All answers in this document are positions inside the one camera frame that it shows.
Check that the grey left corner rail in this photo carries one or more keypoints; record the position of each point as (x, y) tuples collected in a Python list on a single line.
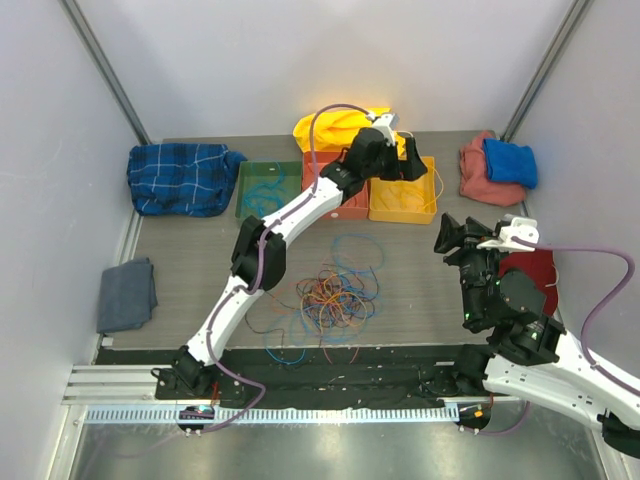
[(86, 34)]

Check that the yellow cloth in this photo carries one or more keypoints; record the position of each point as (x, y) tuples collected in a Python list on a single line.
[(334, 130)]

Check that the red plastic bin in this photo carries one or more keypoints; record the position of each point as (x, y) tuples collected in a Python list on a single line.
[(355, 208)]

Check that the blue plaid cloth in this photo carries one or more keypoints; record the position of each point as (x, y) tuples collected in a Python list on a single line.
[(186, 179)]

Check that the grey cloth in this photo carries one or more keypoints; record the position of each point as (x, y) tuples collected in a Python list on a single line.
[(127, 296)]

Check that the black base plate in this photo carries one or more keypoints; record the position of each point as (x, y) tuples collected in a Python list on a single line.
[(331, 379)]

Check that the green plastic bin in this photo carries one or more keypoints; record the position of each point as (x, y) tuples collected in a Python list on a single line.
[(265, 187)]

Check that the pink cloth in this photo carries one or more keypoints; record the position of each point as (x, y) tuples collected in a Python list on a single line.
[(474, 180)]

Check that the grey right corner rail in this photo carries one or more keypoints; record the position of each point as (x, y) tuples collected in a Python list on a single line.
[(569, 25)]

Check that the blue towel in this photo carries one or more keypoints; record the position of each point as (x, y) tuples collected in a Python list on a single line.
[(510, 163)]

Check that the white slotted cable duct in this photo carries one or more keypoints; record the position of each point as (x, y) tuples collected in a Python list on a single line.
[(200, 414)]

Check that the grey corner rail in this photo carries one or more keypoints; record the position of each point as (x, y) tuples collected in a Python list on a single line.
[(569, 25), (86, 34)]

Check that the dark red cloth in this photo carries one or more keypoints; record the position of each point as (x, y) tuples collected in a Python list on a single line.
[(540, 267)]

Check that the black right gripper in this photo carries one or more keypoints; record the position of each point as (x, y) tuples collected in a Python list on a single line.
[(451, 233)]

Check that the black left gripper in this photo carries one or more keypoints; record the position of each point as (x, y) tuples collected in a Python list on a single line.
[(404, 171)]

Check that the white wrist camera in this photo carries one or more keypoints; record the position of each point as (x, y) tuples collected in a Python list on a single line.
[(386, 124), (513, 234)]

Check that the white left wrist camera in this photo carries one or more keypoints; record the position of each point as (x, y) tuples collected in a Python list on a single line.
[(386, 124)]

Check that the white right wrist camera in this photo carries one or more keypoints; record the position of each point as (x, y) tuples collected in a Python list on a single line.
[(513, 234)]

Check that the yellow plastic bin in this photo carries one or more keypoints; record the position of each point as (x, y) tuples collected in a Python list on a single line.
[(406, 202)]

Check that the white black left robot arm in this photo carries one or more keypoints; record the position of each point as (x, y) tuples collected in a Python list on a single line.
[(259, 258)]

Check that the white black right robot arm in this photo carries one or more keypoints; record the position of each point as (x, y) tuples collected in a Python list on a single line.
[(528, 353)]

